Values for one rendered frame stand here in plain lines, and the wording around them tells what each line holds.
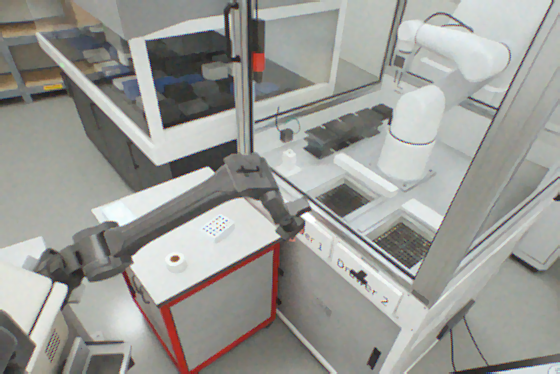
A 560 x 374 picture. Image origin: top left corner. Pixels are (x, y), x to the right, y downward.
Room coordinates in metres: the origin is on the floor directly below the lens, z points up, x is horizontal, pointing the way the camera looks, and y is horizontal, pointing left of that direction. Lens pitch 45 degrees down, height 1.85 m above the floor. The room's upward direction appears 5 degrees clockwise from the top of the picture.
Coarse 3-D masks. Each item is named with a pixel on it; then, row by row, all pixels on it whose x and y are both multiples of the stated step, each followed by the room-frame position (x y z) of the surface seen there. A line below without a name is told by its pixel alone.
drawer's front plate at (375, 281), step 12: (336, 252) 0.90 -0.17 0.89; (348, 252) 0.87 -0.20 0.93; (336, 264) 0.89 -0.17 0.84; (348, 264) 0.85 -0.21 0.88; (360, 264) 0.82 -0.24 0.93; (348, 276) 0.84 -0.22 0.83; (372, 276) 0.78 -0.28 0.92; (360, 288) 0.80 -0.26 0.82; (372, 288) 0.77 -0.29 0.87; (384, 288) 0.74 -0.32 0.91; (396, 288) 0.73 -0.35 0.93; (384, 300) 0.73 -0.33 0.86; (396, 300) 0.70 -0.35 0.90
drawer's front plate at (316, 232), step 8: (304, 216) 1.04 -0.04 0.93; (312, 224) 1.00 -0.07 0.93; (304, 232) 1.02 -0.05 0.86; (312, 232) 0.99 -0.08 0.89; (320, 232) 0.96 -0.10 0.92; (312, 240) 0.99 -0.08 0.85; (320, 240) 0.96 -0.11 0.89; (328, 240) 0.93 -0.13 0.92; (328, 248) 0.93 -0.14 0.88; (328, 256) 0.93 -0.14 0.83
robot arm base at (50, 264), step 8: (48, 248) 0.52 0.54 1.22; (40, 256) 0.50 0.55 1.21; (48, 256) 0.49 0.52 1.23; (56, 256) 0.50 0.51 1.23; (40, 264) 0.48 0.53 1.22; (48, 264) 0.47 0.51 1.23; (56, 264) 0.46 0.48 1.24; (40, 272) 0.45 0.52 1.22; (48, 272) 0.45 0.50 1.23; (56, 272) 0.45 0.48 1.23; (64, 272) 0.45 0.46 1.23; (56, 280) 0.44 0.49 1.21; (64, 280) 0.44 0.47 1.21; (72, 280) 0.45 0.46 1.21; (80, 280) 0.46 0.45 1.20; (72, 288) 0.45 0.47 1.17
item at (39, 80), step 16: (0, 32) 3.44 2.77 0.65; (16, 32) 3.67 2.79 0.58; (32, 32) 3.71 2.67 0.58; (0, 48) 3.40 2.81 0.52; (0, 80) 3.57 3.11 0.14; (16, 80) 3.41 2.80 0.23; (32, 80) 3.65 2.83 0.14; (48, 80) 3.69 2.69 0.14; (0, 96) 3.29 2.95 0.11; (16, 96) 3.37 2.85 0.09
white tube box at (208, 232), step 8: (216, 216) 1.13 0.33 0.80; (224, 216) 1.14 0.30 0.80; (208, 224) 1.08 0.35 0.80; (216, 224) 1.08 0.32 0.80; (224, 224) 1.09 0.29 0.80; (232, 224) 1.10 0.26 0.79; (200, 232) 1.04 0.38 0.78; (208, 232) 1.03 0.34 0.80; (224, 232) 1.05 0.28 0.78; (208, 240) 1.02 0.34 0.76; (216, 240) 1.01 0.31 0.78
